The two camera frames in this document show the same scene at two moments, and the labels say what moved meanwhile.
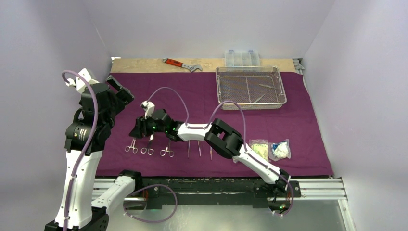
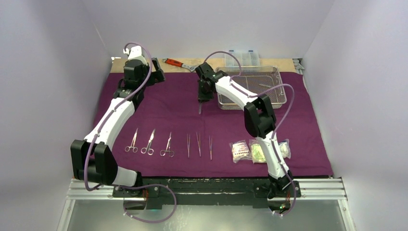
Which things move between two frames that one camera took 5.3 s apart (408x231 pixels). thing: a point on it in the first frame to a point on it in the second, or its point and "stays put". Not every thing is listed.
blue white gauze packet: (279, 150) stays put
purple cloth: (176, 128) stays put
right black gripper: (144, 124) to (202, 94)
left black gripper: (122, 97) to (156, 77)
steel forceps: (199, 145) stays put
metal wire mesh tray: (253, 87) stays put
